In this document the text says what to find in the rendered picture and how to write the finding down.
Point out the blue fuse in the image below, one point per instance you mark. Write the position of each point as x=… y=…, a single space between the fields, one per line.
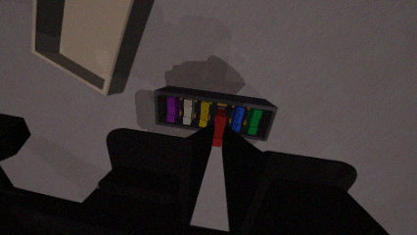
x=237 y=118

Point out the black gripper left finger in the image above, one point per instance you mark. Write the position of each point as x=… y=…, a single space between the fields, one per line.
x=185 y=157

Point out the yellow fuse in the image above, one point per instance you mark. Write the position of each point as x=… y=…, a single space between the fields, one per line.
x=204 y=114

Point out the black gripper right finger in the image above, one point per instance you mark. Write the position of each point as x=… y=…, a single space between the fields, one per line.
x=248 y=173

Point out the beige shallow square tray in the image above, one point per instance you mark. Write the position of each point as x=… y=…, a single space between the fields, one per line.
x=94 y=41

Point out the red fuse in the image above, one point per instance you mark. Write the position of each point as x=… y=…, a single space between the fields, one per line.
x=220 y=120

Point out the black fuse block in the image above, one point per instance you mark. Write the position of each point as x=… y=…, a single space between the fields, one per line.
x=181 y=108

